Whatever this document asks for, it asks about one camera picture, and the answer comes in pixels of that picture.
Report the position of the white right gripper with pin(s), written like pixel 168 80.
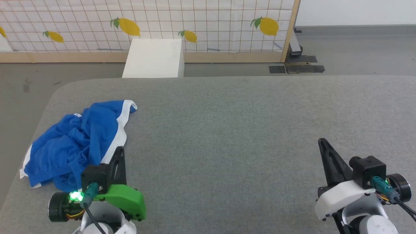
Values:
pixel 344 196

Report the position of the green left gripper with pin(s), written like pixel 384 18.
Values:
pixel 125 200

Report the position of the blue shorts with white trim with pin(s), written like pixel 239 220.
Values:
pixel 68 146

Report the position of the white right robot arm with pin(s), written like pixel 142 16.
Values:
pixel 373 224

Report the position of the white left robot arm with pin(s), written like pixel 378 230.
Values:
pixel 60 208

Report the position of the grey fabric sofa cushion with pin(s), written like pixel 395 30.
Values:
pixel 227 146

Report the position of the large black floor mat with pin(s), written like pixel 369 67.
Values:
pixel 305 68

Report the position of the white box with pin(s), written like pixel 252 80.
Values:
pixel 152 58

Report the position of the thin black floor mat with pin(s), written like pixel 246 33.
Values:
pixel 304 59

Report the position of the small black floor mat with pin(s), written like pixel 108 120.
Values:
pixel 277 69

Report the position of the grey metal screen foot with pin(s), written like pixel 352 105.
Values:
pixel 295 44

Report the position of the lemon print partition screen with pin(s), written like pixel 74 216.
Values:
pixel 211 19

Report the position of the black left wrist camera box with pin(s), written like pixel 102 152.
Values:
pixel 96 175

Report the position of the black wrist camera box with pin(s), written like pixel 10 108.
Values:
pixel 370 167
pixel 96 175

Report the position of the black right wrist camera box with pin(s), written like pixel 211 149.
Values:
pixel 370 167

